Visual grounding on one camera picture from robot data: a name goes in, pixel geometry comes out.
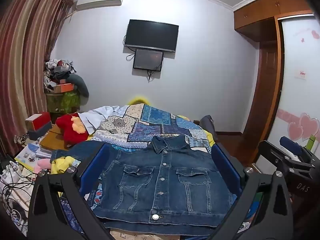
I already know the small black wall monitor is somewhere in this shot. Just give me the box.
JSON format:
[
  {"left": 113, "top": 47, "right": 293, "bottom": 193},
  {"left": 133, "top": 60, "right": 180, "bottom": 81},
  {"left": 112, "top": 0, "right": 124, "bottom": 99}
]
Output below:
[{"left": 132, "top": 48, "right": 165, "bottom": 73}]

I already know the yellow pillow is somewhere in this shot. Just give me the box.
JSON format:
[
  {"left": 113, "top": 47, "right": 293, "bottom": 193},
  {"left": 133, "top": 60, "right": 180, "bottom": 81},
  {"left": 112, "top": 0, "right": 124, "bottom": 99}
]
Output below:
[{"left": 128, "top": 96, "right": 152, "bottom": 106}]

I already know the light blue shirt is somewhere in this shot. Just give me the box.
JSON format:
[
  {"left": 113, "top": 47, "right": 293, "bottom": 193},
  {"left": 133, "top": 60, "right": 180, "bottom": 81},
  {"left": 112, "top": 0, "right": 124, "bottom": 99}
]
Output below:
[{"left": 77, "top": 106, "right": 128, "bottom": 135}]

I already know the stack of books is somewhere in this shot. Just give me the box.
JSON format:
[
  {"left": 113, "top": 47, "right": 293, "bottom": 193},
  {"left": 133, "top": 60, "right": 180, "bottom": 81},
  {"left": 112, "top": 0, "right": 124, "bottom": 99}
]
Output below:
[{"left": 14, "top": 142, "right": 54, "bottom": 171}]

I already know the orange box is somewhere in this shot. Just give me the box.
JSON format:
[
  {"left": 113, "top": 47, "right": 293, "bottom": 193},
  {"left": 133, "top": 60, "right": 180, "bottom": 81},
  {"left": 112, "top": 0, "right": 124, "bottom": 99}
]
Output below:
[{"left": 53, "top": 83, "right": 75, "bottom": 94}]

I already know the pile of clothes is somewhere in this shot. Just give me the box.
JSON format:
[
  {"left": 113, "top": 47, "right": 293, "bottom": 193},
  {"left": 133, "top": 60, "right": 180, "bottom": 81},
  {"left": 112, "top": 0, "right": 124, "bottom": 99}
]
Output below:
[{"left": 43, "top": 58, "right": 76, "bottom": 92}]

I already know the grey box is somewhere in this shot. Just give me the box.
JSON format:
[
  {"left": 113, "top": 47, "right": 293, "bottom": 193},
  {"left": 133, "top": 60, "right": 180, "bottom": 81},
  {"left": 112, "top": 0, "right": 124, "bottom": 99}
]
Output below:
[{"left": 27, "top": 123, "right": 53, "bottom": 141}]

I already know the black white striped cloth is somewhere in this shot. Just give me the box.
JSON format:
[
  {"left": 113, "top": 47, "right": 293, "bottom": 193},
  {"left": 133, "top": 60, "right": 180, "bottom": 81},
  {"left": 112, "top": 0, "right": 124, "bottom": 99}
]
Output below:
[{"left": 13, "top": 133, "right": 31, "bottom": 145}]

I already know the green cloth covered cabinet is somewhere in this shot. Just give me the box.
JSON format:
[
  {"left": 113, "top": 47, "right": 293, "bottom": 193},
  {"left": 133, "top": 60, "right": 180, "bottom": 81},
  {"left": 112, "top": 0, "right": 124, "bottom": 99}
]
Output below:
[{"left": 46, "top": 91, "right": 81, "bottom": 114}]

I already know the blue denim jacket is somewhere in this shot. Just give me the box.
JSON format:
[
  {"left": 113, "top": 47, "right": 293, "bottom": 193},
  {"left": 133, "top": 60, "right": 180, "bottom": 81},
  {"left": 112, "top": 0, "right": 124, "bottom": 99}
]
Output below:
[{"left": 50, "top": 134, "right": 237, "bottom": 230}]

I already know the tangle of black cables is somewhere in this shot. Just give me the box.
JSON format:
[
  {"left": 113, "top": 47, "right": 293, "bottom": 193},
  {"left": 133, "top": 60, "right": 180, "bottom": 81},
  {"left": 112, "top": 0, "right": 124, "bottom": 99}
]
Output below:
[{"left": 0, "top": 161, "right": 38, "bottom": 232}]

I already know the wooden wardrobe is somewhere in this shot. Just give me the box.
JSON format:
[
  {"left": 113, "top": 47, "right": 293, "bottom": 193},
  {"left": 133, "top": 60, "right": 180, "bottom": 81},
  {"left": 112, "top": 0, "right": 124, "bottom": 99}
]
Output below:
[{"left": 232, "top": 0, "right": 320, "bottom": 177}]

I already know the blue patchwork quilt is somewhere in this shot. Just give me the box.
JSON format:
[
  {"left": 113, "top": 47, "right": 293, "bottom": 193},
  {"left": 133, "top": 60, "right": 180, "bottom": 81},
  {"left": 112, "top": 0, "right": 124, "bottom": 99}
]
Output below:
[{"left": 59, "top": 103, "right": 250, "bottom": 240}]

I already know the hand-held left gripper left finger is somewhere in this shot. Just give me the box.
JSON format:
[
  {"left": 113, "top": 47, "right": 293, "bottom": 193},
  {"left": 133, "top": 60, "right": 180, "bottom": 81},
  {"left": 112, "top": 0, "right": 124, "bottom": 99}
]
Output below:
[{"left": 28, "top": 143, "right": 113, "bottom": 240}]

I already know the red plush toy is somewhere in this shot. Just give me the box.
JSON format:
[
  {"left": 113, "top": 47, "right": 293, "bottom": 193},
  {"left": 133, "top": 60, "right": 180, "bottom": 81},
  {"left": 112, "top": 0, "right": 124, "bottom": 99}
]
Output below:
[{"left": 55, "top": 113, "right": 91, "bottom": 147}]

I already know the pink plush toy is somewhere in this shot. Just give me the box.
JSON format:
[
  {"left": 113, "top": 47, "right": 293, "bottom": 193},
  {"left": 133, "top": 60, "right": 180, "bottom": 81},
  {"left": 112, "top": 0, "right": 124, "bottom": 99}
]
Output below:
[{"left": 33, "top": 158, "right": 54, "bottom": 174}]

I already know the yellow cartoon blanket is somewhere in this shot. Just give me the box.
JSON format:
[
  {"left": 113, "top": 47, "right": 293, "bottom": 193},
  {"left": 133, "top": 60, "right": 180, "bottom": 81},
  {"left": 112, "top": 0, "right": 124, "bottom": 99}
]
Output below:
[{"left": 50, "top": 155, "right": 84, "bottom": 176}]

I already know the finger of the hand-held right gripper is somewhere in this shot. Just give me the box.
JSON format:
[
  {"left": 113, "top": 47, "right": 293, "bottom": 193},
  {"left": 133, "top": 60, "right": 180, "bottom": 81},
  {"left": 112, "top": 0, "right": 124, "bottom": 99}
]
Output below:
[
  {"left": 279, "top": 136, "right": 320, "bottom": 167},
  {"left": 258, "top": 140, "right": 316, "bottom": 175}
]

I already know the dark grey chair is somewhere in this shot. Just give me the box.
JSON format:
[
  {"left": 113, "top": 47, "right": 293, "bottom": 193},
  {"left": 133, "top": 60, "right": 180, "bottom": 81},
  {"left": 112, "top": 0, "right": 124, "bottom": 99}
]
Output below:
[{"left": 193, "top": 115, "right": 217, "bottom": 143}]

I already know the brown cardboard box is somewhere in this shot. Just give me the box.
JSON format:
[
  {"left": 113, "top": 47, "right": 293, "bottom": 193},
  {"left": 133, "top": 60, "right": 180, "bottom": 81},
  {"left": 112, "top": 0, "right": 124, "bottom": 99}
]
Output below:
[{"left": 39, "top": 124, "right": 68, "bottom": 152}]

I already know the black wall television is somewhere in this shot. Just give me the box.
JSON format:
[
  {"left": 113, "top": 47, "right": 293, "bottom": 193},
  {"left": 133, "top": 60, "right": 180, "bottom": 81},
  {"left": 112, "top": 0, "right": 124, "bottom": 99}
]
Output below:
[{"left": 124, "top": 19, "right": 180, "bottom": 54}]

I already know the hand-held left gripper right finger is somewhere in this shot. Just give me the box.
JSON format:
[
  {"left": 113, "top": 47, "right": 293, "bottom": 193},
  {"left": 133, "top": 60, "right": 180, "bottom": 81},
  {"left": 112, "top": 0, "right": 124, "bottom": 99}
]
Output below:
[{"left": 209, "top": 144, "right": 294, "bottom": 240}]

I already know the red box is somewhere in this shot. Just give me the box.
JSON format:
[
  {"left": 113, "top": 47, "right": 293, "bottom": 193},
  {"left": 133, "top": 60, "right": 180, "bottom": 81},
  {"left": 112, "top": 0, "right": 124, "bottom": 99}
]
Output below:
[{"left": 25, "top": 111, "right": 53, "bottom": 132}]

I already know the brown wooden door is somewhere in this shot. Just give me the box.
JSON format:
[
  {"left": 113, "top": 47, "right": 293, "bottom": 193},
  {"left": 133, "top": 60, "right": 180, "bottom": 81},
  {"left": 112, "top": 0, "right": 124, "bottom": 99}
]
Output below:
[{"left": 239, "top": 41, "right": 280, "bottom": 164}]

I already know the striped brown curtain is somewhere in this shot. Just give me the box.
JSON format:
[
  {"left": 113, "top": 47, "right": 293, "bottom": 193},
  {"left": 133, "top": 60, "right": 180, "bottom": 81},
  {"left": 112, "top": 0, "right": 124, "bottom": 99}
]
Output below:
[{"left": 0, "top": 0, "right": 77, "bottom": 157}]

